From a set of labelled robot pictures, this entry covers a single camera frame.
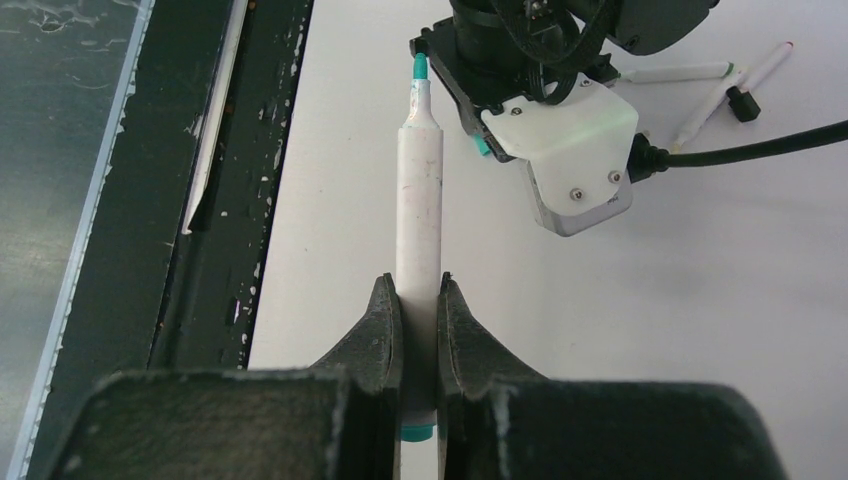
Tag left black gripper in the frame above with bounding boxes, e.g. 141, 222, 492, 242
409, 0, 716, 147

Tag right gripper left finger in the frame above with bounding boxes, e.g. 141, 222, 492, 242
46, 274, 403, 479

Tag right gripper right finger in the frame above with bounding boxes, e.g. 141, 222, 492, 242
437, 274, 787, 479

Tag white teal marker pen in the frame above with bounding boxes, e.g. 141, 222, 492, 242
395, 53, 444, 443

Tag white black marker pen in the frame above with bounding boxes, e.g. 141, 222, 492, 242
670, 68, 745, 153

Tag black pen cap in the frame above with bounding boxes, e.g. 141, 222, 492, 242
725, 86, 761, 123

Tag white green marker pen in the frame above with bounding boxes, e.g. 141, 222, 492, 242
619, 61, 734, 84

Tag white red marker pen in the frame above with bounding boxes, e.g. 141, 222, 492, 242
739, 41, 794, 91

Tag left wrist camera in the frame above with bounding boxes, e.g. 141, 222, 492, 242
481, 74, 638, 237

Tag left camera cable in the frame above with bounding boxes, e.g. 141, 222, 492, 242
627, 119, 848, 184

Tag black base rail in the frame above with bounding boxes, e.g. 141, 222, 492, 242
7, 1, 314, 479

